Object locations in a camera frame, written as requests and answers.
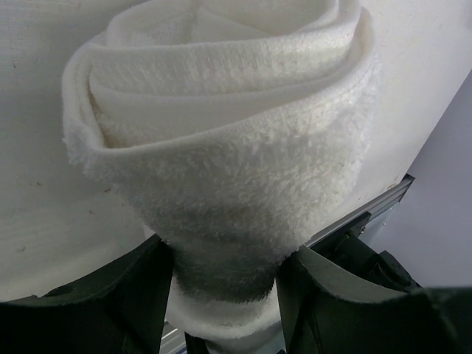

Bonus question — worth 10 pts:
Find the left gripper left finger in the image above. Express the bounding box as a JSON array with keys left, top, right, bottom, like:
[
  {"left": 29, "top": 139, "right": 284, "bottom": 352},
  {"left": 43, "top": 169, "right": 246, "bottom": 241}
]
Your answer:
[{"left": 1, "top": 237, "right": 173, "bottom": 353}]

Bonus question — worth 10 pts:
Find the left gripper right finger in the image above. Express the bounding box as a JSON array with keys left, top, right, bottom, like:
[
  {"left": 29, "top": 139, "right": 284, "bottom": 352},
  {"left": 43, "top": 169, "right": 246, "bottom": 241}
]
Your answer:
[{"left": 277, "top": 246, "right": 471, "bottom": 353}]

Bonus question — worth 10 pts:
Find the white towel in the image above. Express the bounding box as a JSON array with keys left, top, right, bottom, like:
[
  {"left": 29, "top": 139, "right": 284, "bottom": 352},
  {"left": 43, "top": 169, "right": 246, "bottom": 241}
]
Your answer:
[{"left": 62, "top": 1, "right": 380, "bottom": 353}]

